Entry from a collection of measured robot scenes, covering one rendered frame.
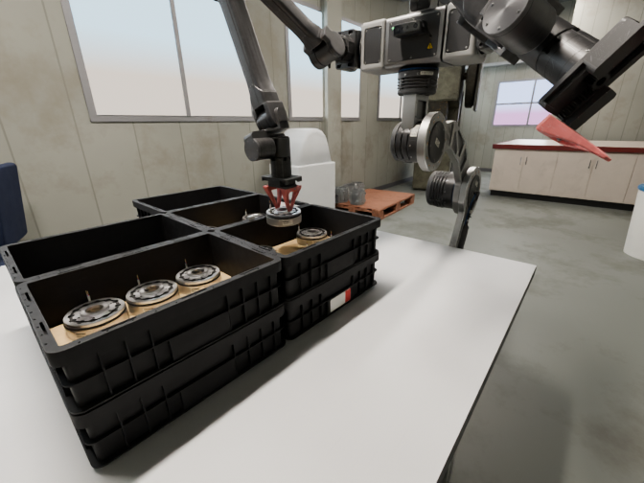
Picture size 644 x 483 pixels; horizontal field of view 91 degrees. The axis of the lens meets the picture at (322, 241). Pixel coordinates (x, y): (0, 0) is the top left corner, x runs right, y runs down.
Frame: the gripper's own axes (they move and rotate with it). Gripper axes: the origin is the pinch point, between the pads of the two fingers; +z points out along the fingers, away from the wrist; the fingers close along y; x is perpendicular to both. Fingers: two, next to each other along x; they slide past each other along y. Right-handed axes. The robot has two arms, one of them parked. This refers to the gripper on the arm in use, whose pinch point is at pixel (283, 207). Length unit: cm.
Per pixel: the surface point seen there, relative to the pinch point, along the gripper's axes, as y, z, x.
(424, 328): 44, 26, 4
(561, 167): 61, 56, 533
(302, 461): 40, 25, -41
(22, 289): -9, 3, -58
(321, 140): -159, 3, 229
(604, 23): 66, -160, 742
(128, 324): 17, 3, -51
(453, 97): -108, -46, 528
